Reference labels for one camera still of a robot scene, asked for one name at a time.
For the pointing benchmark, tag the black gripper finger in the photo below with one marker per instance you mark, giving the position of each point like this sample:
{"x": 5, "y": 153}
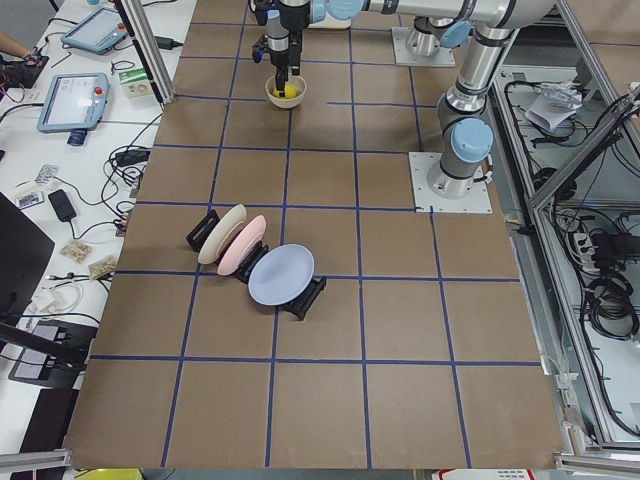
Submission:
{"x": 298, "y": 51}
{"x": 284, "y": 75}
{"x": 293, "y": 52}
{"x": 277, "y": 90}

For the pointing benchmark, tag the black smartphone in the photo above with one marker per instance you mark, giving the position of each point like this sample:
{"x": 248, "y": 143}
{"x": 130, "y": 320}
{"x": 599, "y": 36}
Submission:
{"x": 62, "y": 205}

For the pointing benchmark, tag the black power adapter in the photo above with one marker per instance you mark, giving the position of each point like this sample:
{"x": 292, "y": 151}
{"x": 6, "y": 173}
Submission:
{"x": 167, "y": 43}

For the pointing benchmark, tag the yellow lemon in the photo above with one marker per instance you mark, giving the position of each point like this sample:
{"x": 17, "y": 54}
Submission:
{"x": 288, "y": 92}

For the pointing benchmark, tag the aluminium frame post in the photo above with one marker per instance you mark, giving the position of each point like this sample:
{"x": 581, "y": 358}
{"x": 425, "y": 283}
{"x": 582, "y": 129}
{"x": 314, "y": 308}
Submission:
{"x": 139, "y": 29}

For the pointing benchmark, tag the beige bowl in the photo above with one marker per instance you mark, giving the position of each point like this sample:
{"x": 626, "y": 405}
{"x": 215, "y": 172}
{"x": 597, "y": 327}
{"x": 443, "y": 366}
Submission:
{"x": 298, "y": 82}

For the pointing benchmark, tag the far blue teach pendant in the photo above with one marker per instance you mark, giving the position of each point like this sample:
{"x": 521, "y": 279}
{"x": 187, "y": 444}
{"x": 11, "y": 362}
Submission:
{"x": 97, "y": 33}

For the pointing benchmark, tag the beige plate in rack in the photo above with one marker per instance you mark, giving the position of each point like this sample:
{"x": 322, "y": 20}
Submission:
{"x": 222, "y": 234}

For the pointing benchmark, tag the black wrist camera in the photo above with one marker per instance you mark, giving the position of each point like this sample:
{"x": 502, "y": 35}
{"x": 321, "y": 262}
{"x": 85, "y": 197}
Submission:
{"x": 259, "y": 48}

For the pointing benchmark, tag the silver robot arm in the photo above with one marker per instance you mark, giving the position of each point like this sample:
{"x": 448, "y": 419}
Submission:
{"x": 450, "y": 32}
{"x": 490, "y": 26}

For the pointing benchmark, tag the black monitor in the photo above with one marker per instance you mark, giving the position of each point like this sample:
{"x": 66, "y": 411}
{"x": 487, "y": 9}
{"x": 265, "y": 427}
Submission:
{"x": 25, "y": 254}

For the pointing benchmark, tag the person hand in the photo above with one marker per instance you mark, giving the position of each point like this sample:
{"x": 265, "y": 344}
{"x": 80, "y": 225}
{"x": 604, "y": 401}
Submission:
{"x": 25, "y": 53}

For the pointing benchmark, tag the near blue teach pendant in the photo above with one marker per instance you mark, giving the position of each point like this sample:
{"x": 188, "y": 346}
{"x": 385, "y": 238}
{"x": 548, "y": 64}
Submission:
{"x": 74, "y": 101}

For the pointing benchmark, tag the green white carton box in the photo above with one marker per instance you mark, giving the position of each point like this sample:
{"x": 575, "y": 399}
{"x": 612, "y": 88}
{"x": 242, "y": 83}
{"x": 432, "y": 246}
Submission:
{"x": 135, "y": 83}

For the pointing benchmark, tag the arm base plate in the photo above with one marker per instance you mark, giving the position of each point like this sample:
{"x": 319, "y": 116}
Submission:
{"x": 417, "y": 49}
{"x": 434, "y": 192}

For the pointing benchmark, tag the black dish rack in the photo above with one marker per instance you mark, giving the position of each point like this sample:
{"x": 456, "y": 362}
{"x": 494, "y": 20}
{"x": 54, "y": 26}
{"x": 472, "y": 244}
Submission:
{"x": 299, "y": 306}

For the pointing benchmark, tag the pink plate in rack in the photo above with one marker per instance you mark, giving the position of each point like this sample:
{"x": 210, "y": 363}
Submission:
{"x": 242, "y": 245}

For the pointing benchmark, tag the blue teach pendant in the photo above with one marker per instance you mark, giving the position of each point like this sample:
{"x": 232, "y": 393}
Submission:
{"x": 74, "y": 101}
{"x": 97, "y": 33}

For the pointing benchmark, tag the blue plate in rack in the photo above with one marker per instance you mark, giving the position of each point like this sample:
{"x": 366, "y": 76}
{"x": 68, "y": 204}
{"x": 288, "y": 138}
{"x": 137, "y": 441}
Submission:
{"x": 281, "y": 275}

